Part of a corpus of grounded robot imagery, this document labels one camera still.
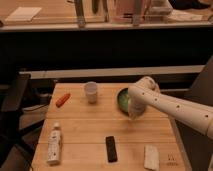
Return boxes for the white plastic bottle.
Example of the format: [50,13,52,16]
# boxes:
[47,123,62,166]

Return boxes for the black remote control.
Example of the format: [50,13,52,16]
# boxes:
[105,136,117,162]

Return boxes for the orange carrot toy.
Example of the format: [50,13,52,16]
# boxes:
[55,93,71,108]

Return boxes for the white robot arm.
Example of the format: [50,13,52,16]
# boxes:
[128,76,213,139]

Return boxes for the black chair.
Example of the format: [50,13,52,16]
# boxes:
[0,74,30,168]

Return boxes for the green ceramic bowl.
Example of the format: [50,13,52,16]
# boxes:
[117,88,130,118]

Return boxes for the white plastic cup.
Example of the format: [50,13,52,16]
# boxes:
[84,81,98,103]

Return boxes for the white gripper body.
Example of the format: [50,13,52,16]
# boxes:
[128,96,146,119]

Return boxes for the white book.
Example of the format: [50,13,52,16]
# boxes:
[5,7,41,22]

